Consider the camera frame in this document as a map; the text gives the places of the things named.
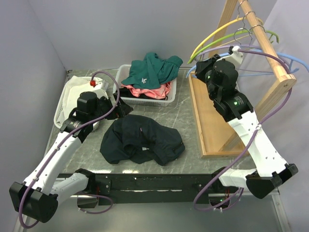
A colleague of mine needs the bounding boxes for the green hanger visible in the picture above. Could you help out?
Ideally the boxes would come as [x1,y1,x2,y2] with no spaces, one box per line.
[188,30,279,64]

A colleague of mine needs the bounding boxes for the pink garment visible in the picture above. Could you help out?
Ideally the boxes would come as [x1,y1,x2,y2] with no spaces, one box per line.
[120,82,171,100]

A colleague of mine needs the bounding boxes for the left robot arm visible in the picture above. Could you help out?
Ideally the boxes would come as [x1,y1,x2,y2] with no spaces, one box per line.
[9,91,133,223]

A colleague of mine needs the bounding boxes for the white basket with cloth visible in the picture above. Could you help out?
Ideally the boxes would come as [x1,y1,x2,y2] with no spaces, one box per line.
[53,76,106,132]

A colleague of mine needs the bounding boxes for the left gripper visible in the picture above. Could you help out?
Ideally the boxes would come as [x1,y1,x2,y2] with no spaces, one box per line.
[89,92,133,123]

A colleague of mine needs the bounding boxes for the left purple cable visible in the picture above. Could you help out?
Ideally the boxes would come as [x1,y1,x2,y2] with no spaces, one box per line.
[18,71,121,229]

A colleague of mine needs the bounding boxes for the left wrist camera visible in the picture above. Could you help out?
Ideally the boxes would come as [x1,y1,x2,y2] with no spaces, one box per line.
[90,77,109,99]

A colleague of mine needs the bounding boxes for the yellow hanger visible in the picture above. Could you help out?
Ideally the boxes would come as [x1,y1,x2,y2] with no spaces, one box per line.
[190,14,264,58]

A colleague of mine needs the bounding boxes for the teal garment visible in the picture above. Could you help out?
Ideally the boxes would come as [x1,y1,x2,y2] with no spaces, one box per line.
[121,52,183,89]

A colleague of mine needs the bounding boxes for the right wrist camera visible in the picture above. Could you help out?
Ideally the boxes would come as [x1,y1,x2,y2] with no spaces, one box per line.
[217,45,244,68]

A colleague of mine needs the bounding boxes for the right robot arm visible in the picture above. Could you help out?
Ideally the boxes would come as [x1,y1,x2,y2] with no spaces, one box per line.
[195,54,298,199]

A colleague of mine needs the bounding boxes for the wooden hanger rack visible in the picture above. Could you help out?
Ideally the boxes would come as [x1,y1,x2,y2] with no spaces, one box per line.
[189,0,296,158]

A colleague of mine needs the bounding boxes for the purple cable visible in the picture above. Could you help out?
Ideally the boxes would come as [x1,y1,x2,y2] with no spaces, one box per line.
[193,49,293,212]
[18,71,121,229]

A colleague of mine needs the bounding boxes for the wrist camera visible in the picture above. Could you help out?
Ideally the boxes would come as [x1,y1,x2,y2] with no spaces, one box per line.
[217,45,244,68]
[90,77,109,99]

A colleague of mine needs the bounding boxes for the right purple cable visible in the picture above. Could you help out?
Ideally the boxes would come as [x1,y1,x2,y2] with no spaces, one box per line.
[193,49,293,212]

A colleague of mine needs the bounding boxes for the white cloth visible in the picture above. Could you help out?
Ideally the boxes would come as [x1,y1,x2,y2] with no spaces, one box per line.
[56,75,105,124]

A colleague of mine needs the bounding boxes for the white laundry basket with clothes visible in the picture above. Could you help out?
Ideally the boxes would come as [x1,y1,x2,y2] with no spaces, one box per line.
[115,64,177,107]

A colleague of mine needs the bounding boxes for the blue hanger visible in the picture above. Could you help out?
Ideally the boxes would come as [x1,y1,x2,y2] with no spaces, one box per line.
[186,53,309,78]

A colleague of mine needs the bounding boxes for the purple hanger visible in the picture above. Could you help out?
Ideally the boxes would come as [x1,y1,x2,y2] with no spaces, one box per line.
[196,44,287,58]

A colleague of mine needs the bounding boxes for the dark navy shorts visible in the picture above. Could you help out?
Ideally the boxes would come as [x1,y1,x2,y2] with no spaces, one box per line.
[99,115,185,166]

